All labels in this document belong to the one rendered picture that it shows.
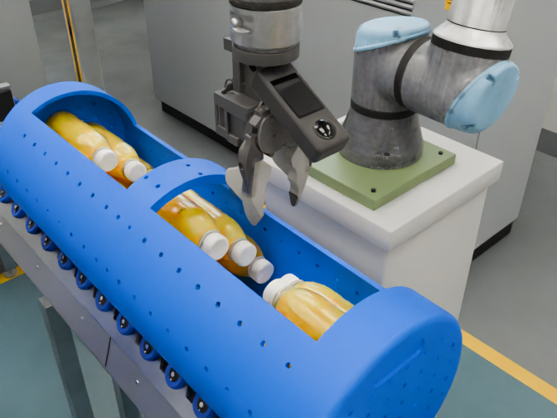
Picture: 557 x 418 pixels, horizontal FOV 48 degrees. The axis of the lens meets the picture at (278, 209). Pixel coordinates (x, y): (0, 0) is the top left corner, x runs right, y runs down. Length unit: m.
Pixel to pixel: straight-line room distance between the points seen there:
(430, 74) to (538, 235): 2.18
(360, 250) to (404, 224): 0.10
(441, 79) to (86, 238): 0.58
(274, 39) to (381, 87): 0.41
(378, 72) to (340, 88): 1.66
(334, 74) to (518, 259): 1.12
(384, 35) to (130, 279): 0.52
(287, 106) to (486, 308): 2.06
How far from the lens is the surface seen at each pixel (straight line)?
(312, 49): 2.75
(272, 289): 0.84
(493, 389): 2.35
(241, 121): 0.71
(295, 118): 0.64
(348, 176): 1.06
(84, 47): 1.95
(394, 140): 1.08
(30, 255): 1.44
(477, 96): 0.93
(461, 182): 1.12
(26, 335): 2.58
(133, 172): 1.21
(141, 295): 0.89
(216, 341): 0.78
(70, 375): 1.87
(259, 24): 0.64
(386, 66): 1.02
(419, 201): 1.06
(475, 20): 0.95
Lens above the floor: 1.73
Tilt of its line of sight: 35 degrees down
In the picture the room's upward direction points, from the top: straight up
